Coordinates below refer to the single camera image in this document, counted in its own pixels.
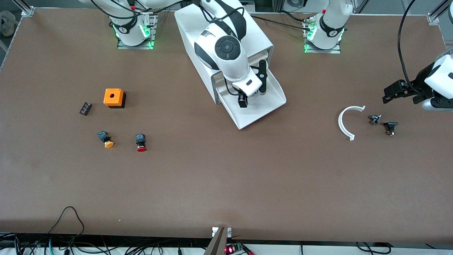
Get white drawer cabinet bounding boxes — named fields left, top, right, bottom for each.
left=174, top=0, right=274, bottom=105

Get orange push button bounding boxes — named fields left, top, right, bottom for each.
left=97, top=130, right=115, bottom=149

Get white curved plastic arc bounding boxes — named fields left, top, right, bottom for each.
left=338, top=105, right=366, bottom=142

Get green board with red light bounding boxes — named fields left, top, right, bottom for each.
left=225, top=242, right=245, bottom=255

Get pale coiled tube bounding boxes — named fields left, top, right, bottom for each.
left=0, top=10, right=19, bottom=38

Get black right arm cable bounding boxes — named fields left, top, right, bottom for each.
left=90, top=0, right=248, bottom=98

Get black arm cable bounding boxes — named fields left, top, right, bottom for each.
left=397, top=0, right=425, bottom=95
left=90, top=0, right=248, bottom=98

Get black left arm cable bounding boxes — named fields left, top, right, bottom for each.
left=397, top=0, right=425, bottom=95

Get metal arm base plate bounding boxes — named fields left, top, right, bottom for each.
left=303, top=16, right=342, bottom=54
left=117, top=13, right=157, bottom=50

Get aluminium frame profile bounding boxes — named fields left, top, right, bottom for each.
left=12, top=0, right=36, bottom=17
left=426, top=0, right=453, bottom=25

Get black cable behind cabinet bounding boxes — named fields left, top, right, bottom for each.
left=250, top=14, right=315, bottom=30

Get orange button enclosure box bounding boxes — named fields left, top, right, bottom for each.
left=103, top=88, right=126, bottom=109

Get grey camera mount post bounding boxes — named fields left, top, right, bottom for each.
left=203, top=227, right=227, bottom=255

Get black looped table cable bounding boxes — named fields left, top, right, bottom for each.
left=48, top=206, right=85, bottom=245

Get tangle of black cables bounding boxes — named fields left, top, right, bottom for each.
left=0, top=232, right=213, bottom=255

